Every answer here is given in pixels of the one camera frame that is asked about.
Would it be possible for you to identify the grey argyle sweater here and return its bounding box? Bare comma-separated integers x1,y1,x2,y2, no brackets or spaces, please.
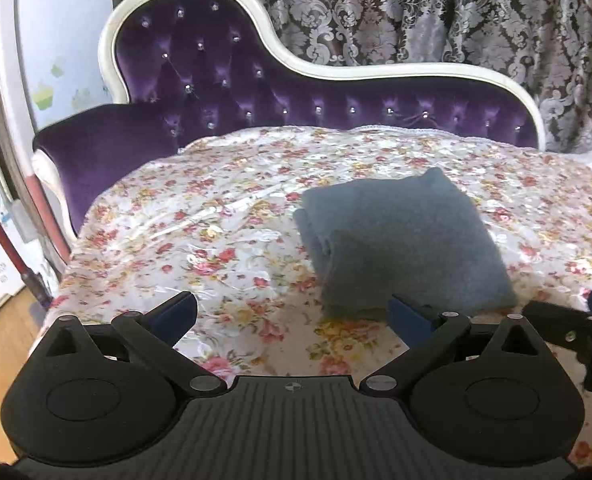
293,168,517,318

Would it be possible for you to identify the floral bed cover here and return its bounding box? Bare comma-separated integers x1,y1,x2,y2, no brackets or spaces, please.
30,123,592,470

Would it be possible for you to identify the purple tufted chaise sofa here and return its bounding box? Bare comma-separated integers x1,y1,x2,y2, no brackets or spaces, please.
32,0,546,238

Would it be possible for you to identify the grey damask curtain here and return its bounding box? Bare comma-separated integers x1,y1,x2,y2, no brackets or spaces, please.
121,0,592,153

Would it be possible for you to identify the red cable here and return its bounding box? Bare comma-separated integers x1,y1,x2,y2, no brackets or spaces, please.
0,173,55,309

